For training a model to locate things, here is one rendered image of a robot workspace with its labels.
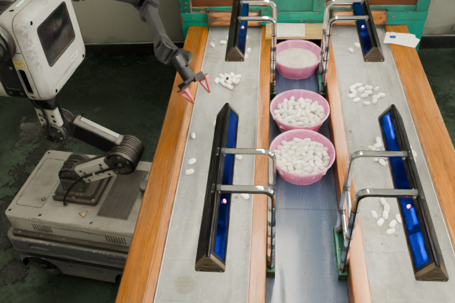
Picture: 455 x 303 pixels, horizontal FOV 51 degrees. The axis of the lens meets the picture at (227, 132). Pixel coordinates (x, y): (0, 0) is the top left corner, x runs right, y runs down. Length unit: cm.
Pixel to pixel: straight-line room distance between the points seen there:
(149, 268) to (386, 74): 149
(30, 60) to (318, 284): 121
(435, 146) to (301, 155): 54
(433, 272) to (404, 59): 146
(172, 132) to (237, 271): 73
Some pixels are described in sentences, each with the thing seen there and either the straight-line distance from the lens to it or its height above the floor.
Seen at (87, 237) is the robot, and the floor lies 39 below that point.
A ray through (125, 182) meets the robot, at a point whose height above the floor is 48.
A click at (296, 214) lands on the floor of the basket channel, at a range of 187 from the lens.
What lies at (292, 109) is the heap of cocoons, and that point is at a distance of 221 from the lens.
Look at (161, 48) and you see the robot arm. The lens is 199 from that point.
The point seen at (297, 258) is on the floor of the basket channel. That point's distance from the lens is 175.
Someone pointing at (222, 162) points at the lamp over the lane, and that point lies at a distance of 144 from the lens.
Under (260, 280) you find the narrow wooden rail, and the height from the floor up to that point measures 76.
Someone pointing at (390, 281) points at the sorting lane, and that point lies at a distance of 168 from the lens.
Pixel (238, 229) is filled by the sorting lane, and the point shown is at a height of 74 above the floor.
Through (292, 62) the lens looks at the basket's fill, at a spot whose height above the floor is 74.
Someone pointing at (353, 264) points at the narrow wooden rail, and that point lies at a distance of 166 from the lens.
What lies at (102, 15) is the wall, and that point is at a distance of 394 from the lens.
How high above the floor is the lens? 215
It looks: 42 degrees down
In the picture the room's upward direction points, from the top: 4 degrees counter-clockwise
